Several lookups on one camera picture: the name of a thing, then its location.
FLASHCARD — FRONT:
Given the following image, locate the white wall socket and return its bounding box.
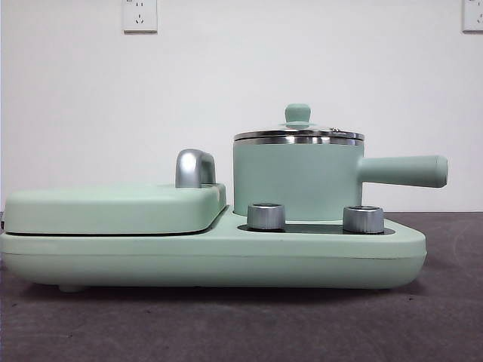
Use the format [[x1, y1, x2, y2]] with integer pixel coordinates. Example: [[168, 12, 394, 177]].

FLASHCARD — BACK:
[[462, 0, 483, 34], [122, 0, 158, 35]]

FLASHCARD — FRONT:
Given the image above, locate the green breakfast maker base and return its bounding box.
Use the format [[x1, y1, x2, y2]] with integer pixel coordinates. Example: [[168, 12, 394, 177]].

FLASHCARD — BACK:
[[0, 210, 427, 292]]

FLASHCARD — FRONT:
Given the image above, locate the green pot with handle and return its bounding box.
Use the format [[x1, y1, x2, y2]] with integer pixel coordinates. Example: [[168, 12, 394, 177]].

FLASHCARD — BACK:
[[232, 133, 449, 223]]

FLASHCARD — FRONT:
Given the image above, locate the silver grill cover handle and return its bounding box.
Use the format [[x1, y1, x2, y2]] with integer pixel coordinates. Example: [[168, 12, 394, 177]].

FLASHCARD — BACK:
[[175, 149, 218, 189]]

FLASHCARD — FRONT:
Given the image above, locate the glass lid with green knob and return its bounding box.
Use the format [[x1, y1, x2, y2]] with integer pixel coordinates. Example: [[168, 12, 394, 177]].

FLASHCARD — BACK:
[[233, 103, 366, 143]]

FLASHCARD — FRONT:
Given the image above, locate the silver control knob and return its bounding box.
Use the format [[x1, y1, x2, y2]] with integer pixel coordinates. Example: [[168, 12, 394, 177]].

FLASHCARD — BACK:
[[247, 202, 287, 230], [342, 205, 385, 232]]

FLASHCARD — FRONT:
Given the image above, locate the green hinged grill cover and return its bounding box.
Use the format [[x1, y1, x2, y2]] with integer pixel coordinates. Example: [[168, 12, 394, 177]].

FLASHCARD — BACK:
[[3, 181, 229, 235]]

